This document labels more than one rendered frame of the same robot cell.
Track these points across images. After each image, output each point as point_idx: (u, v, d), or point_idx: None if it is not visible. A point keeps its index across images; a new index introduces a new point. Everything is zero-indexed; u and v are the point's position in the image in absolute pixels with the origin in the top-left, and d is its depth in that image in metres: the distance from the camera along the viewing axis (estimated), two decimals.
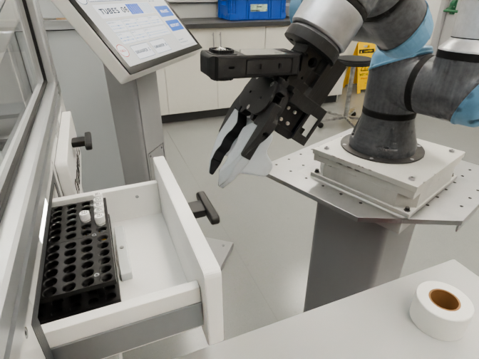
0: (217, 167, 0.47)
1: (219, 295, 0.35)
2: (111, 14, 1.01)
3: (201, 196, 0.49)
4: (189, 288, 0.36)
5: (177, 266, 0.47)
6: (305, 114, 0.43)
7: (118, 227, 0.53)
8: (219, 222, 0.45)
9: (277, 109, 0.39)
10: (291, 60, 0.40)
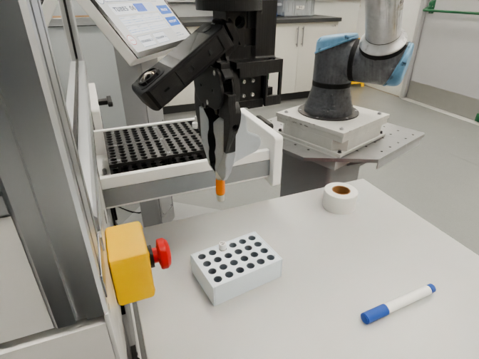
0: None
1: (280, 152, 0.68)
2: (122, 11, 1.28)
3: (259, 117, 0.81)
4: (264, 150, 0.69)
5: None
6: (264, 74, 0.40)
7: None
8: (273, 127, 0.77)
9: (233, 98, 0.37)
10: (217, 38, 0.36)
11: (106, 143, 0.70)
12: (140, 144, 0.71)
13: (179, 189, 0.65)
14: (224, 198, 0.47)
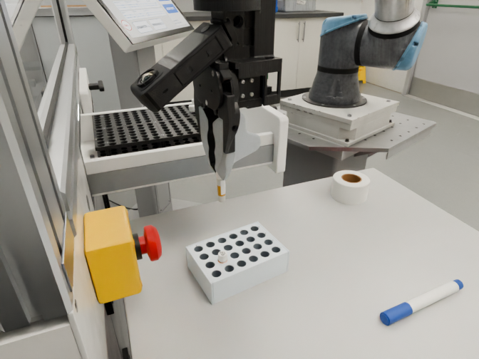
0: None
1: (286, 135, 0.61)
2: None
3: None
4: (268, 133, 0.62)
5: None
6: (263, 74, 0.40)
7: None
8: None
9: (232, 99, 0.37)
10: (215, 39, 0.35)
11: (94, 126, 0.64)
12: (131, 127, 0.65)
13: (174, 176, 0.59)
14: None
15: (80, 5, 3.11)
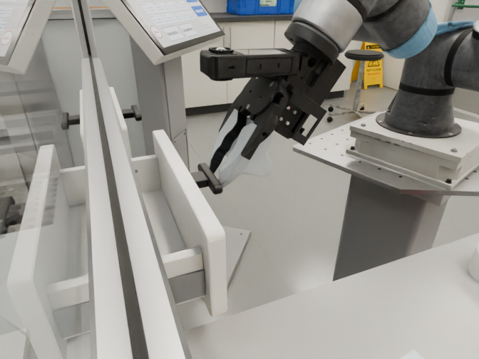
0: (217, 167, 0.47)
1: (222, 261, 0.33)
2: None
3: (202, 167, 0.46)
4: (192, 254, 0.34)
5: (178, 239, 0.45)
6: (305, 114, 0.43)
7: None
8: (222, 191, 0.43)
9: (277, 109, 0.39)
10: (291, 60, 0.40)
11: None
12: None
13: None
14: None
15: None
